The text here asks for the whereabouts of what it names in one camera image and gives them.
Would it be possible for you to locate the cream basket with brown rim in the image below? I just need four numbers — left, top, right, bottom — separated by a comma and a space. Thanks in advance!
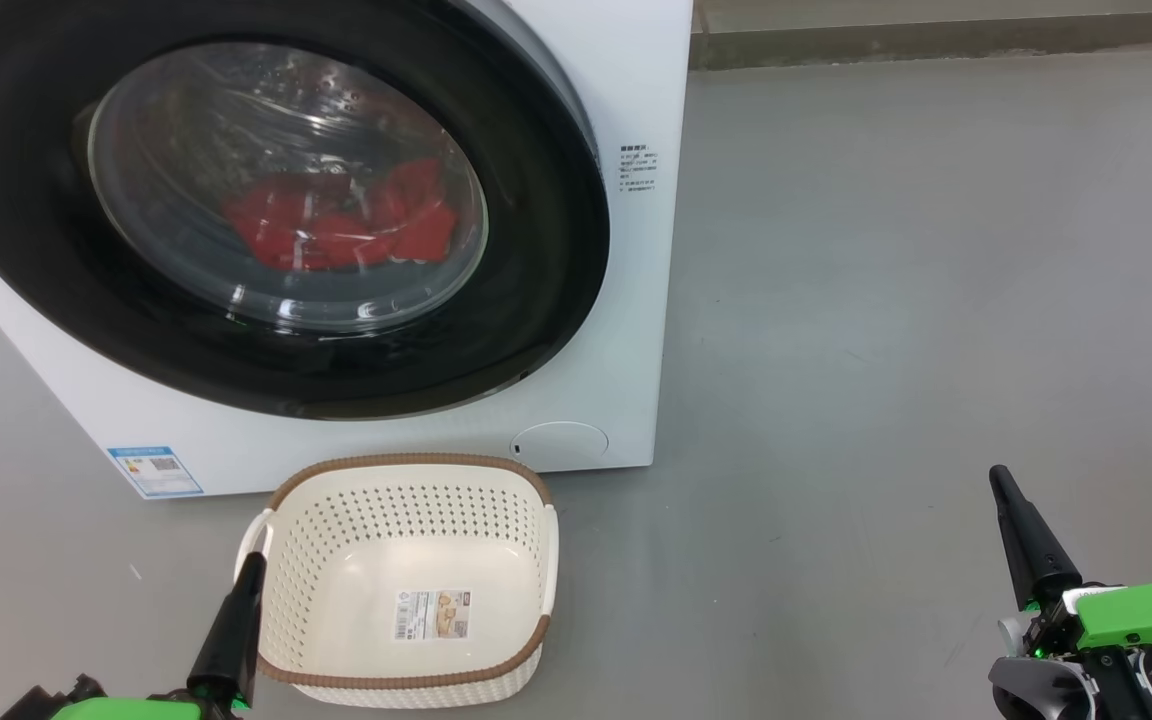
234, 453, 561, 709

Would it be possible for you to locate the paper product label sticker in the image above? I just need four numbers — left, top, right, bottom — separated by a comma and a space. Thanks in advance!
394, 588, 472, 643

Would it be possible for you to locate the black round glass washer door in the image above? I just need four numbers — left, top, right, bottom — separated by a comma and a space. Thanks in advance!
0, 0, 612, 421

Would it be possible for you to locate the round white filter cover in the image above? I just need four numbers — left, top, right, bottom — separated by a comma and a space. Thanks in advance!
511, 421, 610, 471

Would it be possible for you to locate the blue energy label sticker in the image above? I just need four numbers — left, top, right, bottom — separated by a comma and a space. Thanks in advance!
106, 446, 205, 499

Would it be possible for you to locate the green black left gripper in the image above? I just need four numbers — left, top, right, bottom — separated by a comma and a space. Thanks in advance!
0, 550, 267, 720

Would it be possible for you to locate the grey wall baseboard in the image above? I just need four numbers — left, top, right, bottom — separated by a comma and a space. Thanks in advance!
689, 10, 1152, 71

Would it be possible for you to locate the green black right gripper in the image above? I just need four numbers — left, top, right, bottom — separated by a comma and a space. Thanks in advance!
989, 465, 1152, 720

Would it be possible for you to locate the white front-load washing machine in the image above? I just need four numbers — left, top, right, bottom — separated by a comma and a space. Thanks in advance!
0, 0, 694, 499

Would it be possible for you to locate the red and white garment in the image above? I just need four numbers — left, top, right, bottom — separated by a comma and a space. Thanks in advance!
224, 157, 459, 273

